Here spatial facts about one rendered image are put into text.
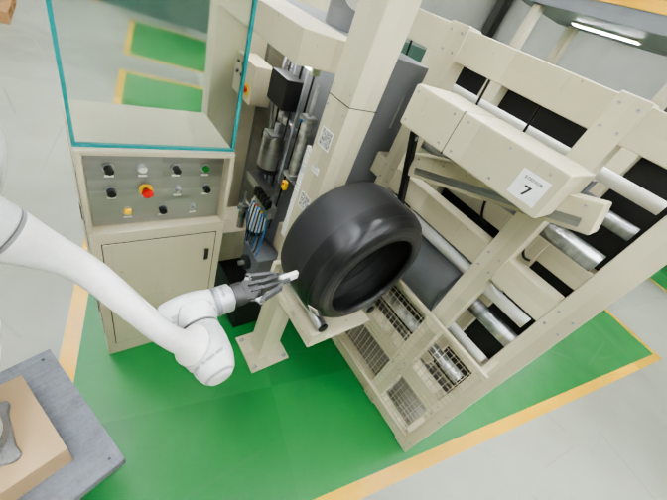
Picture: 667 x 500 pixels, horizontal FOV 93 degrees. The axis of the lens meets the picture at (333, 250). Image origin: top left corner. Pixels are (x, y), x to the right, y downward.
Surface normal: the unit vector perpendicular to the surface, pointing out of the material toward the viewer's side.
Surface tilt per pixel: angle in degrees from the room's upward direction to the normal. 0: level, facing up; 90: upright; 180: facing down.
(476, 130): 90
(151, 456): 0
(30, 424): 0
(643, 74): 90
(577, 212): 90
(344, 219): 38
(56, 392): 0
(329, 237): 54
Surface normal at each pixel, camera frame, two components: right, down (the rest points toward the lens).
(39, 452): 0.33, -0.73
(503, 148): -0.77, 0.16
